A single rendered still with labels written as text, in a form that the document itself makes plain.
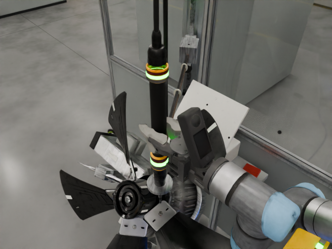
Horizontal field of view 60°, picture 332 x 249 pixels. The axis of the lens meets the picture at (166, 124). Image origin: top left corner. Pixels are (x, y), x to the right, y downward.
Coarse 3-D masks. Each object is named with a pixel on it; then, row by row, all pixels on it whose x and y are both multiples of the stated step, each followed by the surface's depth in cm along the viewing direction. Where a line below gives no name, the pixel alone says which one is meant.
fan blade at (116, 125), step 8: (120, 96) 98; (120, 104) 98; (112, 112) 106; (120, 112) 97; (112, 120) 108; (120, 120) 98; (120, 128) 98; (120, 136) 100; (128, 152) 93; (128, 160) 96
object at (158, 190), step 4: (152, 176) 79; (168, 176) 79; (148, 180) 78; (152, 180) 78; (168, 180) 78; (148, 184) 77; (152, 184) 77; (168, 184) 77; (172, 184) 78; (148, 188) 77; (152, 188) 76; (156, 188) 76; (160, 188) 76; (164, 188) 76; (168, 188) 76; (152, 192) 76; (156, 192) 75; (160, 192) 75; (164, 192) 75
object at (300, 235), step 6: (300, 228) 97; (294, 234) 96; (300, 234) 96; (306, 234) 96; (312, 234) 96; (294, 240) 94; (300, 240) 94; (306, 240) 94; (312, 240) 94; (318, 240) 94; (288, 246) 93; (294, 246) 93; (300, 246) 93; (306, 246) 93; (312, 246) 93; (324, 246) 93
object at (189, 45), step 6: (186, 36) 119; (192, 36) 119; (186, 42) 116; (192, 42) 116; (198, 42) 117; (180, 48) 114; (186, 48) 113; (192, 48) 113; (180, 54) 115; (192, 54) 114; (180, 60) 117; (192, 60) 116
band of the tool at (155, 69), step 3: (147, 63) 55; (147, 66) 54; (150, 66) 56; (153, 66) 57; (159, 66) 57; (162, 66) 57; (165, 66) 56; (147, 69) 54; (150, 69) 53; (153, 69) 57; (156, 69) 57; (159, 69) 57; (162, 69) 57; (165, 69) 53; (153, 72) 53; (156, 72) 53; (159, 72) 53; (162, 75) 54; (165, 78) 55
